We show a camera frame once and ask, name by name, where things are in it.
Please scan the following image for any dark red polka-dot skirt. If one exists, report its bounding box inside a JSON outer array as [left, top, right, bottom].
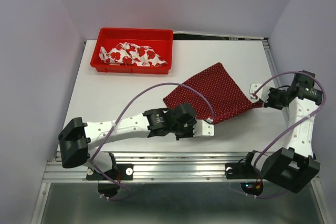
[[163, 62, 263, 124]]

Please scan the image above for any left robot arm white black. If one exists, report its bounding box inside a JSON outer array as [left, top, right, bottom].
[[58, 103, 197, 179]]

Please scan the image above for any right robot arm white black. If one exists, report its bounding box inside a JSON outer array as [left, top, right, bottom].
[[241, 70, 326, 193]]

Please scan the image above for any white red floral skirt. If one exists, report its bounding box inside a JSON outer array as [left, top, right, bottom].
[[99, 42, 167, 67]]

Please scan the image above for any red plastic bin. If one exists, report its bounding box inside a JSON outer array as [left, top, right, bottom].
[[90, 28, 173, 74]]

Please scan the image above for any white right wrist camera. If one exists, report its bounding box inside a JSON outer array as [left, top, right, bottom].
[[249, 83, 271, 103]]

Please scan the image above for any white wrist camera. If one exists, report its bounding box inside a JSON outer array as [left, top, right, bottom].
[[249, 83, 271, 103], [193, 120, 215, 137]]

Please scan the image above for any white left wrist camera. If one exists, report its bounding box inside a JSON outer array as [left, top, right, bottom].
[[193, 120, 215, 137]]

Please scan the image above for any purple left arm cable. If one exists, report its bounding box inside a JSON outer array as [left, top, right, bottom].
[[89, 82, 215, 200]]

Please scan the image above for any aluminium frame rail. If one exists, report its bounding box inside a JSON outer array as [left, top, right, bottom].
[[42, 152, 247, 184]]

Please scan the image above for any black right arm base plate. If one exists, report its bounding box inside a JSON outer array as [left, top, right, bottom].
[[223, 162, 261, 180]]

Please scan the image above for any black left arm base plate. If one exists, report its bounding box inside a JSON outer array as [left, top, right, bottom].
[[86, 164, 134, 181]]

